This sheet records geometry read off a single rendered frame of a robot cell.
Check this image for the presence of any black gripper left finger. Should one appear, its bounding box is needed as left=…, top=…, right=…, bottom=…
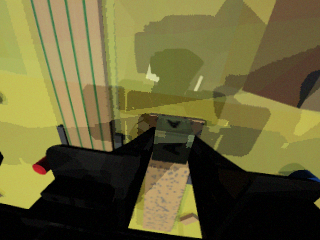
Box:
left=45, top=127, right=156, bottom=228

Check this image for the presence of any blue short cylinder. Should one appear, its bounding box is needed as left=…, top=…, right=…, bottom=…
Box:
left=289, top=170, right=320, bottom=182

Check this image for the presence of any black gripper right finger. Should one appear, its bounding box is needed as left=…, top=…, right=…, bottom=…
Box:
left=188, top=135, right=320, bottom=240

